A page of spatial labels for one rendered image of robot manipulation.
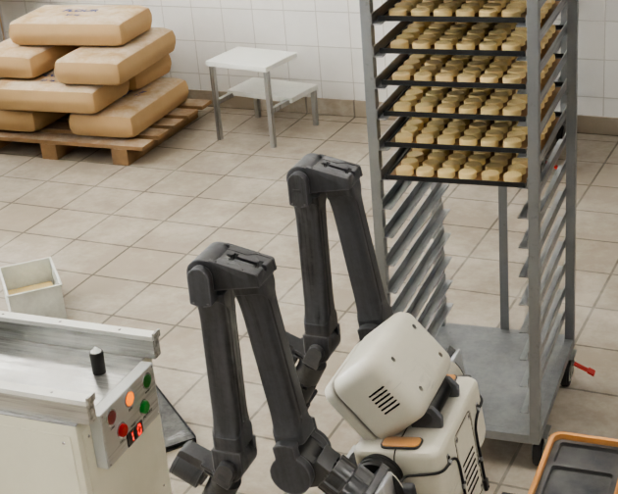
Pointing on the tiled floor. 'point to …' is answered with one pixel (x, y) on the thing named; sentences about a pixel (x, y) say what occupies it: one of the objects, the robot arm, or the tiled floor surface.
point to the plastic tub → (33, 288)
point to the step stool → (242, 59)
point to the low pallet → (58, 145)
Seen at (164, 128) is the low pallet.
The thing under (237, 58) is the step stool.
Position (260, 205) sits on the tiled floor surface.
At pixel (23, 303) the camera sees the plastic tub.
